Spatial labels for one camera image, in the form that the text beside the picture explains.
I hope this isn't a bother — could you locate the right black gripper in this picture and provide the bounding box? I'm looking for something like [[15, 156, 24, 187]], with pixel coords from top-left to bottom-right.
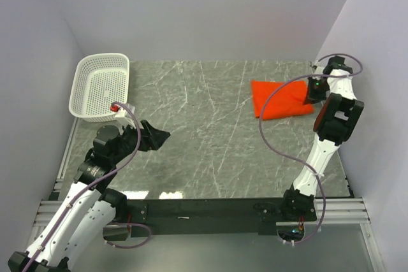
[[303, 76, 330, 106]]

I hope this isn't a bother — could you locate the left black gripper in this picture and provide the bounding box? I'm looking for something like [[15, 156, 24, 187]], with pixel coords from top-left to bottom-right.
[[110, 119, 170, 164]]

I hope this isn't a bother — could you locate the orange t shirt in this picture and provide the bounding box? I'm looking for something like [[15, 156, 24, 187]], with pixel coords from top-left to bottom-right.
[[251, 80, 314, 120]]

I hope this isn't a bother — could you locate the white perforated plastic basket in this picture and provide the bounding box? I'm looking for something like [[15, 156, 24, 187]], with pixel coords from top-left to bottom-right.
[[68, 53, 130, 122]]

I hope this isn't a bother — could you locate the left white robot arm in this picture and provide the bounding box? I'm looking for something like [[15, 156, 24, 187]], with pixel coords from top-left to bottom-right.
[[8, 120, 171, 271]]

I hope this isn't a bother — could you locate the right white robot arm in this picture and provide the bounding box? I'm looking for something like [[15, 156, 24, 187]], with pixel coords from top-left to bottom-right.
[[279, 54, 365, 220]]

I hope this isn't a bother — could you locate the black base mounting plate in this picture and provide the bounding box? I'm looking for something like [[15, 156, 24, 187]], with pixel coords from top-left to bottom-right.
[[108, 197, 317, 238]]

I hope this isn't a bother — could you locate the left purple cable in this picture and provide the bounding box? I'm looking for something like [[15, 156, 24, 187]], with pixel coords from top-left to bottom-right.
[[20, 101, 154, 272]]

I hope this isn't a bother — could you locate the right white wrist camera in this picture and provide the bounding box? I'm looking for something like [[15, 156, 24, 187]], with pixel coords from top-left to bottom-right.
[[312, 62, 324, 75]]

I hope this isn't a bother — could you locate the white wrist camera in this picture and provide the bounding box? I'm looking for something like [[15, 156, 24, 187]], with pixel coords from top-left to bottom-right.
[[110, 103, 135, 118], [312, 62, 324, 75]]

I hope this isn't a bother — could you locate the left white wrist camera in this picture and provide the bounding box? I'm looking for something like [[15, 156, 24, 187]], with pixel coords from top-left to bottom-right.
[[110, 103, 135, 118]]

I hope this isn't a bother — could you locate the aluminium frame rail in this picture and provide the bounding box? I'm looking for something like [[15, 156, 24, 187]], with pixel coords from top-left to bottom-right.
[[29, 118, 386, 271]]

